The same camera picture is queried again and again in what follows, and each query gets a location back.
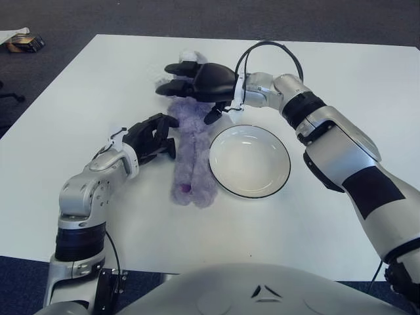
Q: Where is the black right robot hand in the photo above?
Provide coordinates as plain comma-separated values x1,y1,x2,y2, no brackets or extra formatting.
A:
154,60,239,125

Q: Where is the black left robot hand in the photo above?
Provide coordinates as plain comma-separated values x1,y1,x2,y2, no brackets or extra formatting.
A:
123,113,180,165

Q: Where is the purple plush bunny doll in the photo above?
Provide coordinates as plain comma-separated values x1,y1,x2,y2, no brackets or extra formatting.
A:
156,49,219,209

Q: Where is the white plate with black rim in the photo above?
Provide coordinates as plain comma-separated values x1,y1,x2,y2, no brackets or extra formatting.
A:
209,124,292,200

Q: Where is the black office chair base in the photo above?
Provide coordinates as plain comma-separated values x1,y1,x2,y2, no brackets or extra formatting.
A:
0,80,26,102

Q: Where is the black and yellow box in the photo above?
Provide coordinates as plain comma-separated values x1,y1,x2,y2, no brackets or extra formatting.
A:
7,34,46,53

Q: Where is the white cloth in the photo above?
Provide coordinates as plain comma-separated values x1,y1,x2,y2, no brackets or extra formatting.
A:
0,27,32,45

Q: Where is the grey robot torso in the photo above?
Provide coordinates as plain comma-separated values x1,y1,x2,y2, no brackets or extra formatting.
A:
32,262,414,315

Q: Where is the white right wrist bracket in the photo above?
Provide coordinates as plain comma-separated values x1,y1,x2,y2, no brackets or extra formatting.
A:
228,65,247,121

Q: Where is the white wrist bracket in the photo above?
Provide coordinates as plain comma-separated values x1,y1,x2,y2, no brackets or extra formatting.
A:
228,65,247,121
104,126,129,154

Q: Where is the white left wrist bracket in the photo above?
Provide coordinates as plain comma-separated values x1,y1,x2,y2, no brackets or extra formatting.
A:
104,126,129,154

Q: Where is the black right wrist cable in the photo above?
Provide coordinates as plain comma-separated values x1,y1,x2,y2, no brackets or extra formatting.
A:
234,39,305,81

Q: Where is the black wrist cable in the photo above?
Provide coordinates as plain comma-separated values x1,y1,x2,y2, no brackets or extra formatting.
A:
234,39,305,81
104,231,121,273

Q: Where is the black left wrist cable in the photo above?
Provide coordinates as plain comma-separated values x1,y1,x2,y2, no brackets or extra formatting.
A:
104,231,121,273

